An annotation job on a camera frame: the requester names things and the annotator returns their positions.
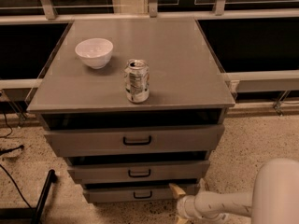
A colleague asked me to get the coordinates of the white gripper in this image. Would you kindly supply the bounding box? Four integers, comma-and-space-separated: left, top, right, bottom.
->
169, 183, 231, 224

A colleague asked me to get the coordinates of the grey bottom drawer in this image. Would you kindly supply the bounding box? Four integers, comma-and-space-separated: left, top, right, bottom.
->
82, 183, 201, 203

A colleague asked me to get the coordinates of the grey drawer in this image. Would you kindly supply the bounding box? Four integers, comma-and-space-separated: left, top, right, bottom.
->
68, 161, 209, 184
45, 124, 224, 157
82, 183, 201, 203

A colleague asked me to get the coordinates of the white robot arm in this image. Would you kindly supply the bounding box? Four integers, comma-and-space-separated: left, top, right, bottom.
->
169, 158, 299, 224

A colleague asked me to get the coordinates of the grey middle drawer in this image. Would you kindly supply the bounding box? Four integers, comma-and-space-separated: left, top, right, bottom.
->
68, 161, 209, 184

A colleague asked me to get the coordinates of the grey top drawer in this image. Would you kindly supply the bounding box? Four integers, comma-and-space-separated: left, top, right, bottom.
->
45, 124, 224, 157

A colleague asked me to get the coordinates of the grey drawer cabinet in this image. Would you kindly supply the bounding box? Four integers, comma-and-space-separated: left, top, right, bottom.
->
28, 19, 235, 194

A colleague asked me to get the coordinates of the crumpled silver soda can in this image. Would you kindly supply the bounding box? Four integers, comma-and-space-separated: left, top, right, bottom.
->
124, 59, 150, 104

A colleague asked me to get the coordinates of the black metal stand leg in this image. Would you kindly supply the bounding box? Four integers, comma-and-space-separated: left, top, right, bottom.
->
0, 169, 57, 224

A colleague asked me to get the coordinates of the metal window railing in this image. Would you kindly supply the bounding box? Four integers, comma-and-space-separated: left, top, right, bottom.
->
0, 0, 299, 117

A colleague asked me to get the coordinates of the white ceramic bowl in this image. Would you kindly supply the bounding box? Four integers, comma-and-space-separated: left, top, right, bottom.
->
75, 38, 114, 69

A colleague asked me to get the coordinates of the black floor cable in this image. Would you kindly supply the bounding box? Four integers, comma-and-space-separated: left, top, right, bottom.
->
0, 163, 34, 209

